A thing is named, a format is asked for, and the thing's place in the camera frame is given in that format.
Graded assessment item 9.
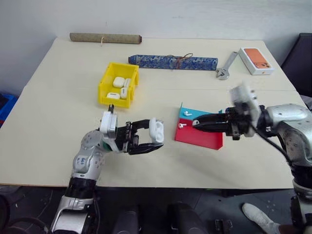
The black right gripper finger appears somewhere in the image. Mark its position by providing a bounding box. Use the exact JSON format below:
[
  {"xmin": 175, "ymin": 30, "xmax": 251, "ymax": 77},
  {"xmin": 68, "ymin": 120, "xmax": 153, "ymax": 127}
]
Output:
[
  {"xmin": 194, "ymin": 122, "xmax": 229, "ymax": 134},
  {"xmin": 193, "ymin": 112, "xmax": 228, "ymax": 124}
]

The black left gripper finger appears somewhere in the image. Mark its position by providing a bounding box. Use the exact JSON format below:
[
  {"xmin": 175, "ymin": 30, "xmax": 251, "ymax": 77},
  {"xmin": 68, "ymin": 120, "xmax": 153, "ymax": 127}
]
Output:
[
  {"xmin": 131, "ymin": 118, "xmax": 152, "ymax": 131},
  {"xmin": 128, "ymin": 143, "xmax": 165, "ymax": 156}
]

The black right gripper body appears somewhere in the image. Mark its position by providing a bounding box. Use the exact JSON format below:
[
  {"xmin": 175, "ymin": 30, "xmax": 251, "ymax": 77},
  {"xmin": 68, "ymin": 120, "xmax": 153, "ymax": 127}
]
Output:
[{"xmin": 224, "ymin": 106, "xmax": 254, "ymax": 141}]

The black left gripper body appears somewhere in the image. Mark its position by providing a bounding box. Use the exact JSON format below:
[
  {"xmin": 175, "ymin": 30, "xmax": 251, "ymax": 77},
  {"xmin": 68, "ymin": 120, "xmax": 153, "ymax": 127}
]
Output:
[{"xmin": 114, "ymin": 120, "xmax": 141, "ymax": 154}]

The yellow plastic bin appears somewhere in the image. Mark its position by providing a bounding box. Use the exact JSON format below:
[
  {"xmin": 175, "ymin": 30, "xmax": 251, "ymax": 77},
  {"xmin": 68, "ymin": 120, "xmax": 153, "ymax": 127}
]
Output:
[{"xmin": 97, "ymin": 62, "xmax": 140, "ymax": 109}]

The blue plastic tray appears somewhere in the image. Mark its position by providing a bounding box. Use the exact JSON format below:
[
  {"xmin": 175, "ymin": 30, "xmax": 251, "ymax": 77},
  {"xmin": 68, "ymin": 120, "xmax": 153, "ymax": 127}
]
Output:
[{"xmin": 178, "ymin": 102, "xmax": 223, "ymax": 122}]

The red plastic tray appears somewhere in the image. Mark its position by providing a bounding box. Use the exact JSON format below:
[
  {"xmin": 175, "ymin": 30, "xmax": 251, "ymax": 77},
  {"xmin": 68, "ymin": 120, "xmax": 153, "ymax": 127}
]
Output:
[{"xmin": 174, "ymin": 118, "xmax": 224, "ymax": 150}]

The silver adjustable wrench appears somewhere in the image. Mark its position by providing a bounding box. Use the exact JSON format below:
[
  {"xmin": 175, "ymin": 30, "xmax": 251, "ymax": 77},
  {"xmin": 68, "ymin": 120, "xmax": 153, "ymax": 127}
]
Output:
[{"xmin": 215, "ymin": 51, "xmax": 239, "ymax": 81}]

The white orange phone box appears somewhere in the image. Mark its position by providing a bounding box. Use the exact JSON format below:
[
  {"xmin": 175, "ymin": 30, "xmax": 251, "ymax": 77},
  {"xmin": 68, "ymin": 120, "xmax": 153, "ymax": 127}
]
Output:
[{"xmin": 237, "ymin": 47, "xmax": 276, "ymax": 76}]

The blue patterned rolled mat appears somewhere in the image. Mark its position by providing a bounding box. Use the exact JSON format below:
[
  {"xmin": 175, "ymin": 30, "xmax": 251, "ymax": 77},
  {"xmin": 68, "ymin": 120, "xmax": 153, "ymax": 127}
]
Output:
[{"xmin": 128, "ymin": 53, "xmax": 218, "ymax": 72}]

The dark rounded shape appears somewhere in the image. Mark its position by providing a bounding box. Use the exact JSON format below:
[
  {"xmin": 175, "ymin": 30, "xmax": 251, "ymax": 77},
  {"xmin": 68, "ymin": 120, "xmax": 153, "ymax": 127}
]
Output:
[{"xmin": 114, "ymin": 204, "xmax": 141, "ymax": 234}]

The black chair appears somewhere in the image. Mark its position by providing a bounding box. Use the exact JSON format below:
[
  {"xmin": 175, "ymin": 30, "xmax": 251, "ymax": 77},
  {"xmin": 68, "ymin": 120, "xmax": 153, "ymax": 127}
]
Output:
[{"xmin": 281, "ymin": 32, "xmax": 312, "ymax": 95}]

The brown rolled mat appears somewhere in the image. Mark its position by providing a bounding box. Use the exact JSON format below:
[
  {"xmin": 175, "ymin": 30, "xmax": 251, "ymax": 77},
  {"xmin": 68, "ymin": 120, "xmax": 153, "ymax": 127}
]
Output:
[{"xmin": 69, "ymin": 32, "xmax": 143, "ymax": 46}]

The white shoe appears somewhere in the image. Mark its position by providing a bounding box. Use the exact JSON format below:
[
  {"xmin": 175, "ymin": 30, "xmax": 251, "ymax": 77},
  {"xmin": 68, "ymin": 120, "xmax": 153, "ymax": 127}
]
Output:
[{"xmin": 241, "ymin": 202, "xmax": 281, "ymax": 234}]

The blue plastic crate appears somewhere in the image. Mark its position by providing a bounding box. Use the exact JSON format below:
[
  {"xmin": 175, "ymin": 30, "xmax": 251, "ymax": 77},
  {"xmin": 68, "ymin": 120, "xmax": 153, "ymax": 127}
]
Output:
[{"xmin": 0, "ymin": 92, "xmax": 18, "ymax": 128}]

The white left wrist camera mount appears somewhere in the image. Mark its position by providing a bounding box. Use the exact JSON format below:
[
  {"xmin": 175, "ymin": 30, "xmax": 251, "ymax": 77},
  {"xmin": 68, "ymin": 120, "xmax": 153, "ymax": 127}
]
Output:
[{"xmin": 99, "ymin": 104, "xmax": 119, "ymax": 141}]

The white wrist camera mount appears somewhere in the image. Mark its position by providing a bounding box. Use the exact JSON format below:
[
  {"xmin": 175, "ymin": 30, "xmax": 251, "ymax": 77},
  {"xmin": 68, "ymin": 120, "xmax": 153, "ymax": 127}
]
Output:
[
  {"xmin": 99, "ymin": 104, "xmax": 119, "ymax": 141},
  {"xmin": 230, "ymin": 81, "xmax": 260, "ymax": 136}
]

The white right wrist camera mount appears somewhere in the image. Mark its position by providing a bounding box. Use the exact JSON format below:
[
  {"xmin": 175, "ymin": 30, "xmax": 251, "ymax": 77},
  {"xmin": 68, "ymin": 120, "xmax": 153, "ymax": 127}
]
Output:
[{"xmin": 230, "ymin": 81, "xmax": 260, "ymax": 136}]

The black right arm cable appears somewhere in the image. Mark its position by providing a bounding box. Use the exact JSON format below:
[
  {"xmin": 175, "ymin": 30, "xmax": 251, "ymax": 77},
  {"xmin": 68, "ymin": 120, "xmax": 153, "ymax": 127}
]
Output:
[{"xmin": 250, "ymin": 124, "xmax": 296, "ymax": 169}]

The small black bracket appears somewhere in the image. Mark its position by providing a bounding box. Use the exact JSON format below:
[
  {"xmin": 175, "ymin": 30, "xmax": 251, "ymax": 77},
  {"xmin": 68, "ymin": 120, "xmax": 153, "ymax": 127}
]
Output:
[{"xmin": 214, "ymin": 219, "xmax": 234, "ymax": 234}]

